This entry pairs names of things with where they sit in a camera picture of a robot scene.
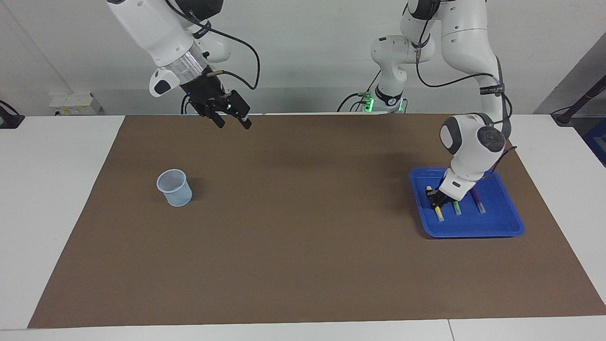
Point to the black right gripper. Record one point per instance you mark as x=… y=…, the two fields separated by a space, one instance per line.
x=213 y=97

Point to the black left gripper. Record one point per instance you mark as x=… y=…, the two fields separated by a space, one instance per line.
x=442 y=194

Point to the yellow highlighter pen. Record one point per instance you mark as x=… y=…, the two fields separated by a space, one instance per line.
x=441 y=216

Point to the green highlighter pen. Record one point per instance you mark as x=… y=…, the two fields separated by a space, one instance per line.
x=457 y=209

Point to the purple highlighter pen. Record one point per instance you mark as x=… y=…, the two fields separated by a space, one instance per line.
x=479 y=202

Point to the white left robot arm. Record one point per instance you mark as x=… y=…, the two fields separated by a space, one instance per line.
x=468 y=137

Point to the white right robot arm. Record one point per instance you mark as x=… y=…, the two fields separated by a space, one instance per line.
x=156 y=33

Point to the blue plastic tray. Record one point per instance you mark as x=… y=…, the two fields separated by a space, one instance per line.
x=473 y=225

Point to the pale blue mesh pen cup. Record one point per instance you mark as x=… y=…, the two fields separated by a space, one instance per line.
x=177 y=196

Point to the brown table mat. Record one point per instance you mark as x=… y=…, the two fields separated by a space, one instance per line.
x=303 y=246

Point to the white power strip box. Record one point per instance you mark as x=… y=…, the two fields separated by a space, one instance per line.
x=71 y=102

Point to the blue crate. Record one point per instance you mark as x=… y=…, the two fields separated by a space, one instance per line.
x=597 y=142

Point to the black camera stand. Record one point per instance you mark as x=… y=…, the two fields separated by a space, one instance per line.
x=580 y=102

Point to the black clamp mount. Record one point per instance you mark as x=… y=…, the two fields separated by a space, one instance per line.
x=7 y=121

